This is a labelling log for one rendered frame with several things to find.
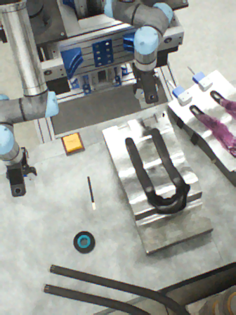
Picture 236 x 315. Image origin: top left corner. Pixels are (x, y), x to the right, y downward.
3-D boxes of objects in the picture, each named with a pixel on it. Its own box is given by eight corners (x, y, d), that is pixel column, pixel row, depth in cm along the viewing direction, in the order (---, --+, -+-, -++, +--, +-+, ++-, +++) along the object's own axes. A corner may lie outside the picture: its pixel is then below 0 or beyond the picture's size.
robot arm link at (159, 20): (144, -6, 149) (130, 20, 146) (175, 5, 147) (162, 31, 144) (144, 10, 157) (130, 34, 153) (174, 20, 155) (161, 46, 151)
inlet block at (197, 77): (182, 72, 191) (183, 65, 186) (191, 66, 192) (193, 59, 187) (202, 94, 187) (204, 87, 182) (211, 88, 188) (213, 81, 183)
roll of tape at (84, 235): (95, 254, 169) (94, 252, 165) (74, 254, 169) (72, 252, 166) (95, 233, 171) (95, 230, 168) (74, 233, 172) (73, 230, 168)
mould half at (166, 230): (103, 139, 185) (101, 125, 172) (163, 119, 187) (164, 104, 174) (146, 255, 168) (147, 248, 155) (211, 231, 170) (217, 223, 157)
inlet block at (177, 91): (162, 86, 189) (163, 79, 184) (171, 80, 190) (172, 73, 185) (182, 108, 185) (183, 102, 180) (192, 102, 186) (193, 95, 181)
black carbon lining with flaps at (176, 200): (121, 140, 177) (121, 130, 168) (160, 128, 178) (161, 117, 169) (153, 222, 165) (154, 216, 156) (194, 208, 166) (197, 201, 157)
